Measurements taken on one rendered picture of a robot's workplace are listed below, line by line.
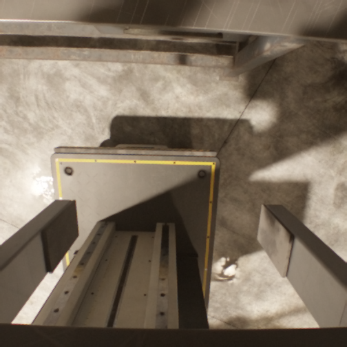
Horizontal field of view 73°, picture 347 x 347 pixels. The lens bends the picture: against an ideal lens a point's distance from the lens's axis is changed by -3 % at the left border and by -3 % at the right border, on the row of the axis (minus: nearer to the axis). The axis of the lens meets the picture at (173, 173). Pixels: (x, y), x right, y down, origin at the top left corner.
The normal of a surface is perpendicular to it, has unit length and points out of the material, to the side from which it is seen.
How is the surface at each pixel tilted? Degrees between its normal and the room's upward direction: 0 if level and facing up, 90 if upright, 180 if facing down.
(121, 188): 0
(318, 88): 0
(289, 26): 0
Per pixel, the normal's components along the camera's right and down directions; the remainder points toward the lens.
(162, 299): 0.03, -0.96
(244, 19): 0.01, 0.26
